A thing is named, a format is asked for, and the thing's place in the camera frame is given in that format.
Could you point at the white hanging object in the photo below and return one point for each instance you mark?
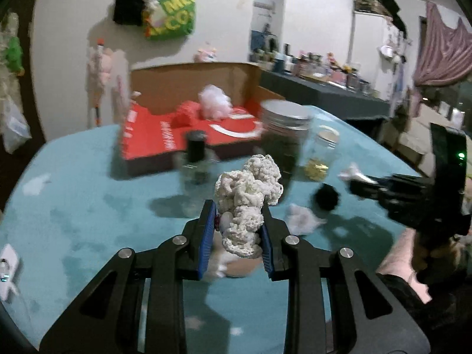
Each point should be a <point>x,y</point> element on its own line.
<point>389,51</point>

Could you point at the large jar with silver lid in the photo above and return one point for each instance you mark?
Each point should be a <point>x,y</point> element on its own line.
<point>284,118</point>

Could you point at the red-lined cardboard box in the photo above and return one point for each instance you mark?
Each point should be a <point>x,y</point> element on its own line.
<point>147,132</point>

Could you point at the person's dark clothing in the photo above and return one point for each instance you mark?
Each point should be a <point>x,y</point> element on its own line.
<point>435,317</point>

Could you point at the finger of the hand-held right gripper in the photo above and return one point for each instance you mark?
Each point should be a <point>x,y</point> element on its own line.
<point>409,210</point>
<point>391,183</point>

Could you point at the white mesh bath sponge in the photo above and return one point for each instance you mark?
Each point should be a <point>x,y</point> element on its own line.
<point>215,101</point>

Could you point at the dark cluttered side table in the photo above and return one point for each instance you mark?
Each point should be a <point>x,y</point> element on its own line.
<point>313,64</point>

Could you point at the green shopping bag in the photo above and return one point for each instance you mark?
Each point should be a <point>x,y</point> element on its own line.
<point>173,18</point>

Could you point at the wall mirror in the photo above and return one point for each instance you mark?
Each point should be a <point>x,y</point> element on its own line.
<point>269,14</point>

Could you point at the person's right hand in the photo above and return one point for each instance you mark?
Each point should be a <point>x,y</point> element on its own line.
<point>444,249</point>

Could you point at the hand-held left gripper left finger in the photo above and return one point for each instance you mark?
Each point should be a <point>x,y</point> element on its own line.
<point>208,236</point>

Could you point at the fluffy white cotton wad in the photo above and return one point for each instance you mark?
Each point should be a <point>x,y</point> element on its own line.
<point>304,219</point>

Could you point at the small jar with white lid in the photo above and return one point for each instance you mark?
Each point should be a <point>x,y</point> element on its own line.
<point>321,136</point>

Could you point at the glass bottle with black lid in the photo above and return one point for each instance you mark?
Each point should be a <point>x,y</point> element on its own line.
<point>195,147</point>

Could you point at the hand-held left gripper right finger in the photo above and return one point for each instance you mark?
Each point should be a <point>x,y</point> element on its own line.
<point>266,250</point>

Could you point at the knotted white cloth piece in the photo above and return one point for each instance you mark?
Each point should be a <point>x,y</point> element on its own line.
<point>353,172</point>

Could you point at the green plush toy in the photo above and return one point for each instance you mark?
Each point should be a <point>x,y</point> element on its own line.
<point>14,53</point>

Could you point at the white power adapter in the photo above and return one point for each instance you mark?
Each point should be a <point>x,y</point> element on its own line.
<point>8,265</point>

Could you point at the pink curtain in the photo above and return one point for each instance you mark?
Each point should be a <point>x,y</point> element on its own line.
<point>442,48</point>

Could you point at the white crocheted toy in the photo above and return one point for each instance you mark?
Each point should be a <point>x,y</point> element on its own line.
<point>243,195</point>

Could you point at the pale pink plush toy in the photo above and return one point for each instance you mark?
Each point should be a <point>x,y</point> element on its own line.
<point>101,66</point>

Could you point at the dark clothes pile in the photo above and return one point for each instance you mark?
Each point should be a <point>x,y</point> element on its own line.
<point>383,3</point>

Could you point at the white fabric wardrobe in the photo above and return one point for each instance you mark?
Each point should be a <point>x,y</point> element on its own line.
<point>368,51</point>

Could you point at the black pompom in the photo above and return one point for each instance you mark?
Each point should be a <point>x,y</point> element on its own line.
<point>326,197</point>

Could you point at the red knitted toy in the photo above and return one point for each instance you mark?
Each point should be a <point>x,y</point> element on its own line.
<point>186,114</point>

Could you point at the black hanging bag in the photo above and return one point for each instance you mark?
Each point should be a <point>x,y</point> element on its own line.
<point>129,3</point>

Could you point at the white plastic bag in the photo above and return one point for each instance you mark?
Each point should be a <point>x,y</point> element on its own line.
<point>14,125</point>

